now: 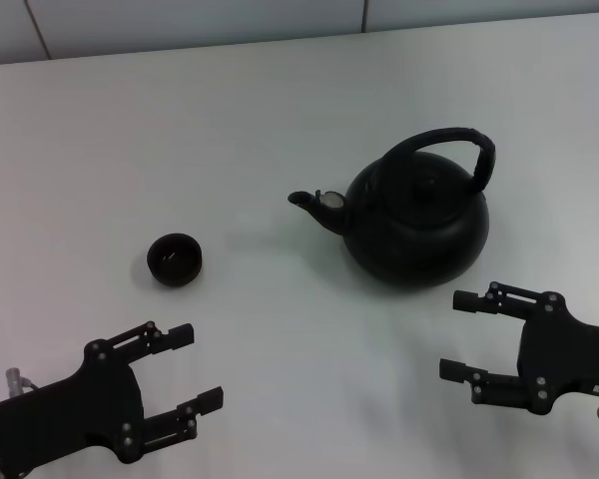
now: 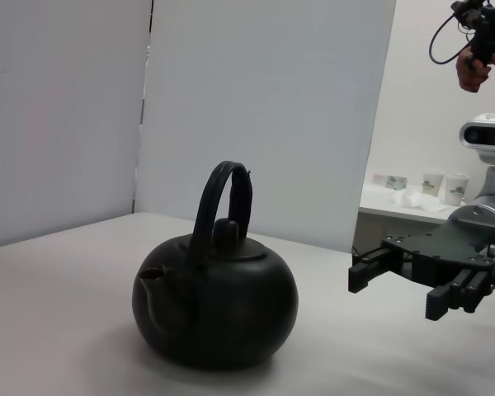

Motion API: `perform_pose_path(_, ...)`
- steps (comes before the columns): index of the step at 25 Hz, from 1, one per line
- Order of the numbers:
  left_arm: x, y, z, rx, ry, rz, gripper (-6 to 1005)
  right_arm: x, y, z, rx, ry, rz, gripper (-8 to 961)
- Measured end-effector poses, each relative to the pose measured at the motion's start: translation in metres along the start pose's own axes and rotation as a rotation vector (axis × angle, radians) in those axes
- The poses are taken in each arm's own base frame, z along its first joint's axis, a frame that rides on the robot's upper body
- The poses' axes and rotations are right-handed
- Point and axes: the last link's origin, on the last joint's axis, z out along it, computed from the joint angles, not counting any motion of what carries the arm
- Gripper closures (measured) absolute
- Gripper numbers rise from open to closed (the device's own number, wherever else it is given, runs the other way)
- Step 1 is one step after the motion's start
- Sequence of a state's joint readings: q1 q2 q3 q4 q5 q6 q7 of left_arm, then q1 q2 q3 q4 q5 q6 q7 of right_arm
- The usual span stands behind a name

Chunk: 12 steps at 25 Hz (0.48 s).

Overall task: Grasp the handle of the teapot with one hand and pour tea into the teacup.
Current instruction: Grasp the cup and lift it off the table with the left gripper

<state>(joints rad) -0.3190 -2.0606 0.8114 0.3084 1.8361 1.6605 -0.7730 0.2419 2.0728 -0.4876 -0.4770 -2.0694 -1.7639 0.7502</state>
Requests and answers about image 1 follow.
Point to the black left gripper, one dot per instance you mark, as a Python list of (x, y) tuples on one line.
[(80, 409)]

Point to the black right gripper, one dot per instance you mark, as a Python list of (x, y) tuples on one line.
[(569, 354)]

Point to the black round teapot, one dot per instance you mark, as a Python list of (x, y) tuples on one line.
[(414, 244)]

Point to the small dark teacup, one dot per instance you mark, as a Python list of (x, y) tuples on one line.
[(175, 262)]

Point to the black teapot lid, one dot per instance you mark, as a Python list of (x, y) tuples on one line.
[(424, 187)]

